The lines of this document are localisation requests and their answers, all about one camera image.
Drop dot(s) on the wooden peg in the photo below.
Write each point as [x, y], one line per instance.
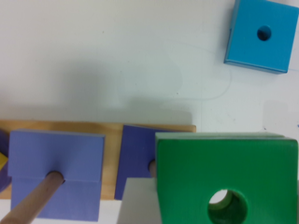
[30, 207]
[152, 168]

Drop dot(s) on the green square block with hole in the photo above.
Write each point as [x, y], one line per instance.
[227, 178]

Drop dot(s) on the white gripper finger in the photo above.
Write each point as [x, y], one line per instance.
[140, 203]

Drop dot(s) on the middle wooden peg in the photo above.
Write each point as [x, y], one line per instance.
[30, 207]

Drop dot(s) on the wooden peg base board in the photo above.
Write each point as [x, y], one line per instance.
[112, 131]

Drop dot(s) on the yellow block on far peg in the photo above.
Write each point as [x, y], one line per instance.
[3, 160]

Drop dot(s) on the dark purple square block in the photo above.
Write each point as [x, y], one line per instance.
[137, 152]

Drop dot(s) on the blue square block with hole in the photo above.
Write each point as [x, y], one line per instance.
[261, 35]

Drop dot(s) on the near wooden peg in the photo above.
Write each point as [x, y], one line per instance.
[152, 168]

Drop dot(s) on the purple round block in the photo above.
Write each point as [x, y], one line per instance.
[5, 179]

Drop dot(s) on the light purple square block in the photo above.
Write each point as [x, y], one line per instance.
[79, 157]

